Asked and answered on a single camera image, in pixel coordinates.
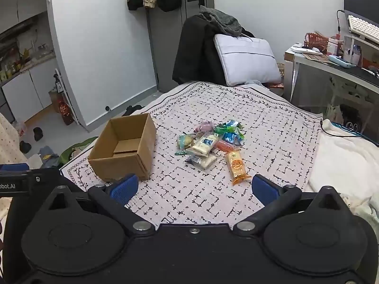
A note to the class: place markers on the orange red snack pack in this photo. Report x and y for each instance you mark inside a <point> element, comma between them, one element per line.
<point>224,146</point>

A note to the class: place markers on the green serrated wrapper strip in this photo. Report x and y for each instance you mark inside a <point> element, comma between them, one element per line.
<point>179,153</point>

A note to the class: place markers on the dotted cream bag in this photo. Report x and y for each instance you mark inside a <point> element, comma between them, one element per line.
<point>10,152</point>

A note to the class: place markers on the white desk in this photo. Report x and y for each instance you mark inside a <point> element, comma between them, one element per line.
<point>306,81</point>

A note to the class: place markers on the grey hoodie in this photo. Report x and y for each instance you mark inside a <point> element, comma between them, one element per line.
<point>226,24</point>

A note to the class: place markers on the brown drink bottle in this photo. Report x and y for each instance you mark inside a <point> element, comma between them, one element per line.
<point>65,112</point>

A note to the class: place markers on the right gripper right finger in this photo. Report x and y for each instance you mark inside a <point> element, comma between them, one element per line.
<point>277,201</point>

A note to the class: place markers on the dark green candy wrapper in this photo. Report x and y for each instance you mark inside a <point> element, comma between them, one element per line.
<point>221,129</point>

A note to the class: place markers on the blue silver wrapper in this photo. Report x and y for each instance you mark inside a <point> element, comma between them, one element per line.
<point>233,123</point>

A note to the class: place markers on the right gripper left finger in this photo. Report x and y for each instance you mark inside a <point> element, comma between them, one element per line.
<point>112,200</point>

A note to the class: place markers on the clear white cake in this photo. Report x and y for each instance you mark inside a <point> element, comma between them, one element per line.
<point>201,162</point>

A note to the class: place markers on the red plastic basket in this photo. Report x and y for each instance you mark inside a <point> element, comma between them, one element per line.
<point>316,40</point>

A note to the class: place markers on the patterned white bed blanket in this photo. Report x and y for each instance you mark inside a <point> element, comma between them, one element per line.
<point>280,142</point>

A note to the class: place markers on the grey door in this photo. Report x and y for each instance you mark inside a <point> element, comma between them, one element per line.
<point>164,32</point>

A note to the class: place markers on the white pillow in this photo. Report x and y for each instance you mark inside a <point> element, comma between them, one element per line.
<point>246,60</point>

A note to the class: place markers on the white cake pack blue label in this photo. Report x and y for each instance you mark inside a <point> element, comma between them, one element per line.
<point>204,145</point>

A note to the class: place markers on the blue snack wrapper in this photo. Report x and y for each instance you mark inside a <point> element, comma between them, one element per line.
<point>232,138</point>

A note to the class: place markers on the black coat on chair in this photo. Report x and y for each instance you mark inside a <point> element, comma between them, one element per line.
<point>197,58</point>

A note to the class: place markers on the white keyboard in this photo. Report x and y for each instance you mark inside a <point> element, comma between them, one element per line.
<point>363,28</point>

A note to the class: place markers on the lime green wrapper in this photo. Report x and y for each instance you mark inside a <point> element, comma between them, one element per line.
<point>239,134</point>

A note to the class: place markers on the green cartoon floor mat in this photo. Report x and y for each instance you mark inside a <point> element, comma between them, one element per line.
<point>74,150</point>

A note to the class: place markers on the white fluffy blanket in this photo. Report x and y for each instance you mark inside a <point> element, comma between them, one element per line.
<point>348,163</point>

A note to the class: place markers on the brown cardboard box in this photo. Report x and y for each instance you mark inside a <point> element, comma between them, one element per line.
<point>125,146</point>

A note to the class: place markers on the orange rice cracker pack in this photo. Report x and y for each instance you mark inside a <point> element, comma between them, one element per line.
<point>236,167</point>

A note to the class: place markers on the black computer monitor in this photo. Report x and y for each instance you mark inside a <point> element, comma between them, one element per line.
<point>363,9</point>

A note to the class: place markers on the purple round bun pack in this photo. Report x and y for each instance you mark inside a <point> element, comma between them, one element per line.
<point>205,126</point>

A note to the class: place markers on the light blue case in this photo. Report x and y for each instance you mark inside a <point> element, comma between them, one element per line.
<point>340,62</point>

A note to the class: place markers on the round cookies pack teal band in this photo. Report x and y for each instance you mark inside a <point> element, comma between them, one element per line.
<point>185,141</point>

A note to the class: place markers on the white kitchen cabinet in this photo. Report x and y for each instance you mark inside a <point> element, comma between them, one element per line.
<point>28,93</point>

